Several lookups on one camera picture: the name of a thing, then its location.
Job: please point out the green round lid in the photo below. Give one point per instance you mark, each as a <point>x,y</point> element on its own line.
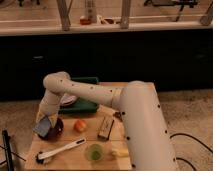
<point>94,152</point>

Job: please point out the yellow banana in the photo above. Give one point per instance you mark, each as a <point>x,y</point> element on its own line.
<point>119,152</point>

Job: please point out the dark red dried fruit pile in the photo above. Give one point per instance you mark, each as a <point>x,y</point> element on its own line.
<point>117,115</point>

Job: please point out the black stand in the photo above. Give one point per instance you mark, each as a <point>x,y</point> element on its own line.
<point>8,161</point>

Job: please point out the white dish brush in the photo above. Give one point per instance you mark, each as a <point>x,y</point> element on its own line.
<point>44,157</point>

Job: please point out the green plastic tray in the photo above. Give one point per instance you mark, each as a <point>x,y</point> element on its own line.
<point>71,104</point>

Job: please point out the orange fruit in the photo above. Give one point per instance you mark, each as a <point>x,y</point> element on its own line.
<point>80,125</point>

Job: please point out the red object on shelf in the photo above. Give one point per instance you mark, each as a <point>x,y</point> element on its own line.
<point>85,21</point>

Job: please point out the purple bowl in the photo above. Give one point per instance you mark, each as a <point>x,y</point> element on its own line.
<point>55,133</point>

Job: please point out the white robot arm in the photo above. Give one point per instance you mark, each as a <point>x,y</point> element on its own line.
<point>148,140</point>

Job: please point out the wooden block box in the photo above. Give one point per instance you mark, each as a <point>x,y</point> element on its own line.
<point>105,128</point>

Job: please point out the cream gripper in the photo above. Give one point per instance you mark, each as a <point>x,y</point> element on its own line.
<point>49,106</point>

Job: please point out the blue sponge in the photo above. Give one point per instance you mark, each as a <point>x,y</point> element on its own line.
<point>42,127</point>

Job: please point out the orange bowl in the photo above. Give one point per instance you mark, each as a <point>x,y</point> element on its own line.
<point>68,100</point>

